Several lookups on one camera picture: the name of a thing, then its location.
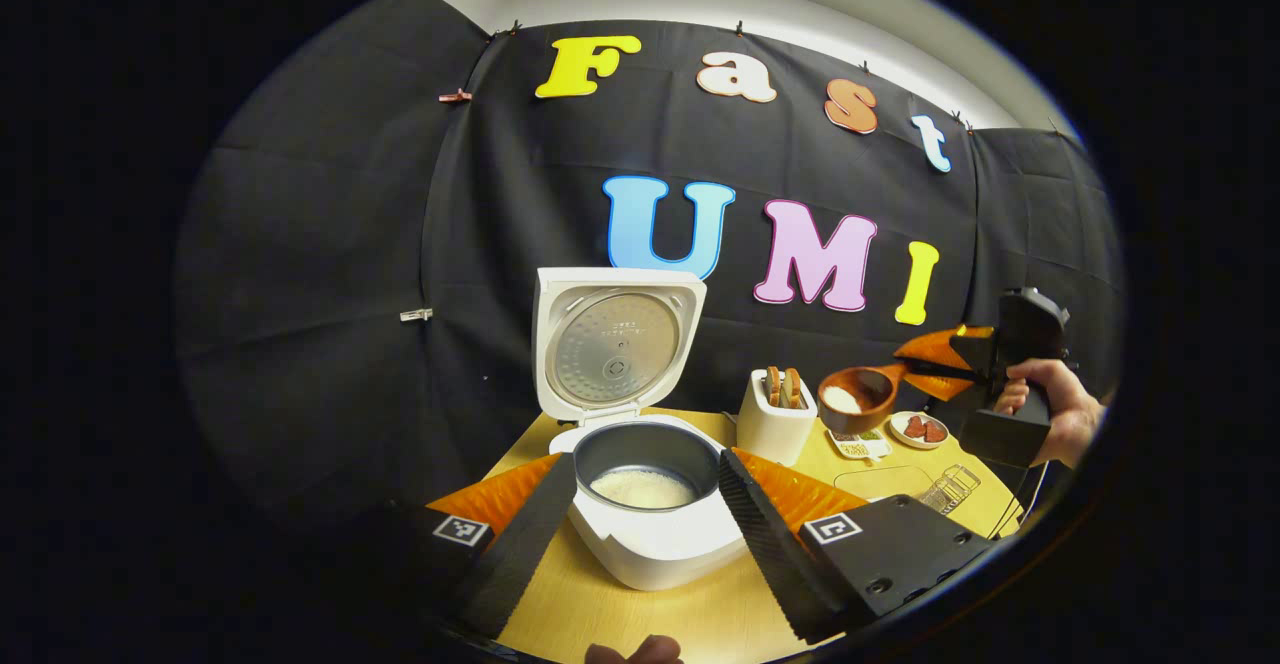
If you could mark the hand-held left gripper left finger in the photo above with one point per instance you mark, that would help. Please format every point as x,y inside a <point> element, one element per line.
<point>520,554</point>

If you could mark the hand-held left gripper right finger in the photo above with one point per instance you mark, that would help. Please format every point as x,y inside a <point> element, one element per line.
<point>770,554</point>

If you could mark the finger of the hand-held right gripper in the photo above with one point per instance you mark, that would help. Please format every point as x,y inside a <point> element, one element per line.
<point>935,347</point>
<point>940,386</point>

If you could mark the brown wooden spoon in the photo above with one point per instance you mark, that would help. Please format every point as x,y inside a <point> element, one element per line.
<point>868,414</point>

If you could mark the white rice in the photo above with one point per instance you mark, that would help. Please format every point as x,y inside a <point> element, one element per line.
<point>643,489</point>
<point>841,399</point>

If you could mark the clear chopstick holder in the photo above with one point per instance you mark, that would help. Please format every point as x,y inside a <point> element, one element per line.
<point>950,489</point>

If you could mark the white rice cooker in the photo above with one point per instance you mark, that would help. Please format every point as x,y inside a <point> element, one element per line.
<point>660,554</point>

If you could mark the red meat piece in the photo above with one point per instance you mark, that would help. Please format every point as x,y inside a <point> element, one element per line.
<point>915,427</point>
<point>934,432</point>

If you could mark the white round plate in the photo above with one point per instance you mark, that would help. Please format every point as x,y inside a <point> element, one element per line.
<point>900,436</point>

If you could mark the white divided bean dish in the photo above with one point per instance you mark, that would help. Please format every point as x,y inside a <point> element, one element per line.
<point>870,447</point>

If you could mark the white toaster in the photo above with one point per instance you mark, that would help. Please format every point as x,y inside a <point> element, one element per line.
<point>775,434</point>

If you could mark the bread slice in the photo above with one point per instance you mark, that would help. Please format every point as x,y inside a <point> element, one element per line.
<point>793,389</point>
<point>773,386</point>

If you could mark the silver cloth clip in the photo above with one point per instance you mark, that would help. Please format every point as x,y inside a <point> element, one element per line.
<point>417,315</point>

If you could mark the row of black clips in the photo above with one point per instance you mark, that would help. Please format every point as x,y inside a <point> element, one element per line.
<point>738,28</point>

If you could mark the copper cloth clip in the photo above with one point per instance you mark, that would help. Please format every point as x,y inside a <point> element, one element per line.
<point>455,96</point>

